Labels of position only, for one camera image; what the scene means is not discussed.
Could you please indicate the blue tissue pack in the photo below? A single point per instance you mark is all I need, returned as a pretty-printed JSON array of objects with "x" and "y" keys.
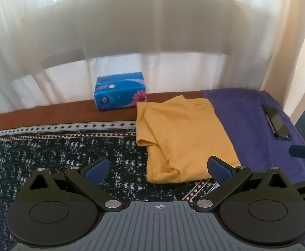
[{"x": 119, "y": 91}]

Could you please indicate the black smartphone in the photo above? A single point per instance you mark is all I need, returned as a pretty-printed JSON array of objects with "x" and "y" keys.
[{"x": 277, "y": 125}]

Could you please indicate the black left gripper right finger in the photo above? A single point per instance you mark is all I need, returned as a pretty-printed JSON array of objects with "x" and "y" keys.
[{"x": 242, "y": 190}]

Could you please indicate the purple cloth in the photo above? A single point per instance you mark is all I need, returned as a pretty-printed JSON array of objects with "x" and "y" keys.
[{"x": 241, "y": 114}]

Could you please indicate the white sheer curtain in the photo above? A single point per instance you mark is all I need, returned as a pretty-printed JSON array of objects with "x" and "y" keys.
[{"x": 52, "y": 51}]

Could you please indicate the dark patterned rug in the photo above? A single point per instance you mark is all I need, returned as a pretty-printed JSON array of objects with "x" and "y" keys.
[{"x": 58, "y": 148}]

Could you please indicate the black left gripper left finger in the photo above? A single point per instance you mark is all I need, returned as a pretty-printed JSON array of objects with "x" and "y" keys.
[{"x": 75, "y": 190}]

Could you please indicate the yellow t-shirt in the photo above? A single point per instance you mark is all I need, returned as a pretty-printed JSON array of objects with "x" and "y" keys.
[{"x": 180, "y": 135}]

